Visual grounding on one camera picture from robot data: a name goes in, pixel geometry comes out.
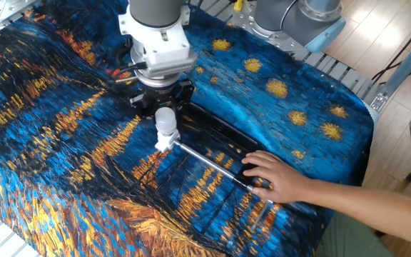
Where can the person's right forearm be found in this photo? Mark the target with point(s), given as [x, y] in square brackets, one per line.
[369, 210]

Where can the metal lamp stand with socket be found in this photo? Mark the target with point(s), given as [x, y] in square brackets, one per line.
[227, 129]

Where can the aluminium frame post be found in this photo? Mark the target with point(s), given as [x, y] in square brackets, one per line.
[405, 60]

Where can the yellow plastic clip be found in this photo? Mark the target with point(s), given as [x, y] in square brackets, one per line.
[238, 5]

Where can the metal corner bracket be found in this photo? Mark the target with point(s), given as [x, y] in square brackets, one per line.
[379, 102]

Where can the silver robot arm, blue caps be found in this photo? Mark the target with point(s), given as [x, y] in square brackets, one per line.
[298, 21]

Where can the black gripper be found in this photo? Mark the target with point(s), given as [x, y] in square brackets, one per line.
[162, 96]

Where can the green trousers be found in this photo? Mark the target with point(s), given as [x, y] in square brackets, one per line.
[348, 239]

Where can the white bulb socket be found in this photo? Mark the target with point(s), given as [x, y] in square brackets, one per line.
[167, 141]

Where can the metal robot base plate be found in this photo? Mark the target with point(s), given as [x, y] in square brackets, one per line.
[241, 25]

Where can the white light bulb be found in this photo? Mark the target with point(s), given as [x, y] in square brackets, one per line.
[165, 120]

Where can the white wrist sensor mount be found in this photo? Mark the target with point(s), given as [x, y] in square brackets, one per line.
[162, 43]

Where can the perforated metal plate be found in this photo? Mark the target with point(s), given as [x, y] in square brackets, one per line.
[9, 10]

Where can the starry night painting tablecloth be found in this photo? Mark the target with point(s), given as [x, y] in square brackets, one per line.
[84, 150]

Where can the person's right hand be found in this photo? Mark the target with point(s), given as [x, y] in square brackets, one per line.
[284, 180]

